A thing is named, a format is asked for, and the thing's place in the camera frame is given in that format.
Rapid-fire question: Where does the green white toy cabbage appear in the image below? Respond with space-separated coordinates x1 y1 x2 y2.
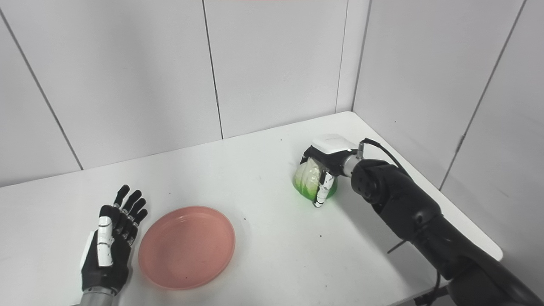
292 157 339 200

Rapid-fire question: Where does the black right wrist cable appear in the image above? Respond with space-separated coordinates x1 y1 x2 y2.
358 138 412 178

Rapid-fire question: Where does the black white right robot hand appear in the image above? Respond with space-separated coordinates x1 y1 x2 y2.
300 134 360 208

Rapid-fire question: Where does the pink round plate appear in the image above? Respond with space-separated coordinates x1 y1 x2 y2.
138 206 236 291

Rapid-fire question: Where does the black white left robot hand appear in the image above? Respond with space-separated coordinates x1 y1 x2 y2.
80 184 149 295

